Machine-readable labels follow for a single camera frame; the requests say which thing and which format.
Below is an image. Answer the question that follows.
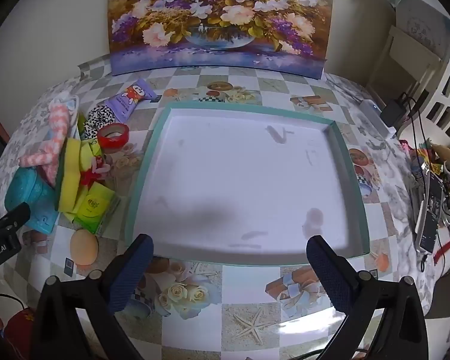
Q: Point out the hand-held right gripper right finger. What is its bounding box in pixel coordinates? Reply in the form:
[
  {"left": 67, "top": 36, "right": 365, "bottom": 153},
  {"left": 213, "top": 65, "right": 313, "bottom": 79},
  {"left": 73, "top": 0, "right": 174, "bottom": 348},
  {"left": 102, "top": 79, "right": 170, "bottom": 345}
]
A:
[{"left": 306, "top": 235, "right": 429, "bottom": 360}]

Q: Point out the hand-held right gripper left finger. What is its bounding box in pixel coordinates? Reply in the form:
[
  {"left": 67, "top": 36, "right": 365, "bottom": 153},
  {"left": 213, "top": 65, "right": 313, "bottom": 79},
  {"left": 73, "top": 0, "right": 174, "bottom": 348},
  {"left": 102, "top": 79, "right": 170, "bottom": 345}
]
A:
[{"left": 31, "top": 233, "right": 155, "bottom": 360}]

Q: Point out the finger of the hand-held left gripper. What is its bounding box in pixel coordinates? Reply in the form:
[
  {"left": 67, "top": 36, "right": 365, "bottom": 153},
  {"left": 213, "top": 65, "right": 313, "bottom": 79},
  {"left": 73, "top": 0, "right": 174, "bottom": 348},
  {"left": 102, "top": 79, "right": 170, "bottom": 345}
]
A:
[{"left": 0, "top": 202, "right": 31, "bottom": 239}]

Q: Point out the yellow sponge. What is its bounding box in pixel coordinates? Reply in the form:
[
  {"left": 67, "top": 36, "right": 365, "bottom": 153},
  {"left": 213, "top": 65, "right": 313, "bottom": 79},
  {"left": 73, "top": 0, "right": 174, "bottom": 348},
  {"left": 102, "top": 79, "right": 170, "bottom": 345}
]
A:
[{"left": 56, "top": 138, "right": 84, "bottom": 212}]

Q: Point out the red hair clip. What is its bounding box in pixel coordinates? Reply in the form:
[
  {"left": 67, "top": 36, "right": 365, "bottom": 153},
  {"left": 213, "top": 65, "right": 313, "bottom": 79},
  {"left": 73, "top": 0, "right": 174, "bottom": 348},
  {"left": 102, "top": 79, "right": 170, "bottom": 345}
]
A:
[{"left": 79, "top": 157, "right": 111, "bottom": 186}]

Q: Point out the yellow-green cloth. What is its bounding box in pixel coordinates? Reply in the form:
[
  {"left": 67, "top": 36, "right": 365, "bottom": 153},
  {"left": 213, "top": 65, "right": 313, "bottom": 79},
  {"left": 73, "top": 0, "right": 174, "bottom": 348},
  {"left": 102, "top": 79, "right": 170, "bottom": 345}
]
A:
[{"left": 79, "top": 139, "right": 104, "bottom": 173}]

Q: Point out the pink white zigzag cloth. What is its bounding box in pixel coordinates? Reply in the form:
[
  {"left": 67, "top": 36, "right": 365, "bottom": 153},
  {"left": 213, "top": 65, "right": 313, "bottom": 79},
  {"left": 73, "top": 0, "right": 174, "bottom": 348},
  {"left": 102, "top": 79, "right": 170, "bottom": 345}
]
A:
[{"left": 18, "top": 97, "right": 74, "bottom": 188}]

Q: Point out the white tray with teal rim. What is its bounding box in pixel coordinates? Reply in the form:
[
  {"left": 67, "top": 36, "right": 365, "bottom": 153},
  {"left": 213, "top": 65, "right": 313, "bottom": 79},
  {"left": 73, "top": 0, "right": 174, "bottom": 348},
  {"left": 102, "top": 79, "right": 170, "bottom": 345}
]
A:
[{"left": 125, "top": 101, "right": 370, "bottom": 267}]

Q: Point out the purple snack packet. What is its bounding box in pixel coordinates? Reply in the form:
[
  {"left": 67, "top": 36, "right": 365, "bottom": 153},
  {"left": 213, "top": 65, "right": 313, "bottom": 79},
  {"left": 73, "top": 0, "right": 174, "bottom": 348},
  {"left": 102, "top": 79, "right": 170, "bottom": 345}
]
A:
[{"left": 106, "top": 79, "right": 161, "bottom": 124}]

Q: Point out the teal plastic container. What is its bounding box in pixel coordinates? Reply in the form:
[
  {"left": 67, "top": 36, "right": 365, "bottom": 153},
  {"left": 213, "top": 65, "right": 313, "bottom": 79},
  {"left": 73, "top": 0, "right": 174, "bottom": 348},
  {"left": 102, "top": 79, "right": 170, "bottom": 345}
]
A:
[{"left": 4, "top": 166, "right": 61, "bottom": 235}]

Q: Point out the orange egg-shaped sponge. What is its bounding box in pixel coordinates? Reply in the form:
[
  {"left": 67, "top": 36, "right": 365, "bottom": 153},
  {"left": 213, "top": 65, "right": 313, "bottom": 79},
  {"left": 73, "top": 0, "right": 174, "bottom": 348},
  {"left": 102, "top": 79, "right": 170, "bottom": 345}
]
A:
[{"left": 70, "top": 229, "right": 99, "bottom": 269}]

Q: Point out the green tea box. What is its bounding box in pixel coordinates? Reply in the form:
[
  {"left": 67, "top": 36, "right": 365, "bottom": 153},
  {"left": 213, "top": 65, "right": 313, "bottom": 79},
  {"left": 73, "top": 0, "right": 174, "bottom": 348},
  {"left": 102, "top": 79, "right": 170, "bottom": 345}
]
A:
[{"left": 75, "top": 183, "right": 118, "bottom": 234}]

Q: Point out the red cloth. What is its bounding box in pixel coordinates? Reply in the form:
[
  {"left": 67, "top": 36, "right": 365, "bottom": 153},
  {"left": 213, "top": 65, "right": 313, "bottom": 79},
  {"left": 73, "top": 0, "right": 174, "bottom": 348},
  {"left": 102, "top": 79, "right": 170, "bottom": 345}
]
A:
[{"left": 2, "top": 305, "right": 38, "bottom": 360}]

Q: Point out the checkered printed tablecloth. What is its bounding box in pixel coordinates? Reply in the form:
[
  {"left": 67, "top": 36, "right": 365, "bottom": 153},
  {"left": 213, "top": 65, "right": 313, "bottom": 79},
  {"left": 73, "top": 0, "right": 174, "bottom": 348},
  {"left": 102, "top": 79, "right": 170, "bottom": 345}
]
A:
[{"left": 0, "top": 54, "right": 450, "bottom": 360}]

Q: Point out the red tape roll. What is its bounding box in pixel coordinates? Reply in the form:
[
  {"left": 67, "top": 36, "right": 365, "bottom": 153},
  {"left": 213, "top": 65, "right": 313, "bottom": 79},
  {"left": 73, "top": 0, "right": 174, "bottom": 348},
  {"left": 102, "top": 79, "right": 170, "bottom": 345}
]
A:
[{"left": 97, "top": 123, "right": 131, "bottom": 154}]

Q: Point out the white power strip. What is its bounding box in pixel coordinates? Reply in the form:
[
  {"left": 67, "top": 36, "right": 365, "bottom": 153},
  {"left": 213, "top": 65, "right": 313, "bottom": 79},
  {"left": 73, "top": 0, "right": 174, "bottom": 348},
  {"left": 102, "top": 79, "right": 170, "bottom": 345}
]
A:
[{"left": 360, "top": 99, "right": 396, "bottom": 139}]

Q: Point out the pile of small trinkets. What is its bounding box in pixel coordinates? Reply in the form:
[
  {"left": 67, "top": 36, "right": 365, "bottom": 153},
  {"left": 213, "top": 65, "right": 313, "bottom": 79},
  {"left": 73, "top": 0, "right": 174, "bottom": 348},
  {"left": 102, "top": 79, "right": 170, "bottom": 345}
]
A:
[{"left": 399, "top": 139, "right": 450, "bottom": 233}]

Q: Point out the black power adapter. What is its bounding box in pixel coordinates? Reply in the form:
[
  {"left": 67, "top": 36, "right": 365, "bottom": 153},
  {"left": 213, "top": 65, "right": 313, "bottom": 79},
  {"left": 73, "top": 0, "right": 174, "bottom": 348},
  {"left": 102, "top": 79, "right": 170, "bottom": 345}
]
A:
[{"left": 382, "top": 99, "right": 413, "bottom": 128}]

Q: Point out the white folding chair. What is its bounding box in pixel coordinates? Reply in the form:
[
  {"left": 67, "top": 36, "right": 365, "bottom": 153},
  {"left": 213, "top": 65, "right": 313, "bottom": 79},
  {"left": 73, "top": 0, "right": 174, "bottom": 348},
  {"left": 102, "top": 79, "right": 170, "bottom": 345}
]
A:
[{"left": 365, "top": 24, "right": 445, "bottom": 102}]

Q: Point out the floral painting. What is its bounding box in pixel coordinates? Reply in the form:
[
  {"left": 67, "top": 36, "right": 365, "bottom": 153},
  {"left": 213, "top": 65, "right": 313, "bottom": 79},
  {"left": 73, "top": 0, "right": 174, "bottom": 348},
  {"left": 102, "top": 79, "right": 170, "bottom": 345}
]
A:
[{"left": 108, "top": 0, "right": 332, "bottom": 79}]

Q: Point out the white printed cushion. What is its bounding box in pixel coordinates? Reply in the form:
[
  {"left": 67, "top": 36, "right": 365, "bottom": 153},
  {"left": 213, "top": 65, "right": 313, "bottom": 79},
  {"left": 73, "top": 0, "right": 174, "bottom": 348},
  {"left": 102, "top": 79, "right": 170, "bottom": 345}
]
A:
[{"left": 395, "top": 0, "right": 450, "bottom": 61}]

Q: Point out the black cable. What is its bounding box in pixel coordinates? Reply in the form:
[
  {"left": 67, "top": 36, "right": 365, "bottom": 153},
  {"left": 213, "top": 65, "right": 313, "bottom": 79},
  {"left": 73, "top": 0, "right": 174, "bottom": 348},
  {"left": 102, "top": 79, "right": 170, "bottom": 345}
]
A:
[{"left": 397, "top": 94, "right": 436, "bottom": 271}]

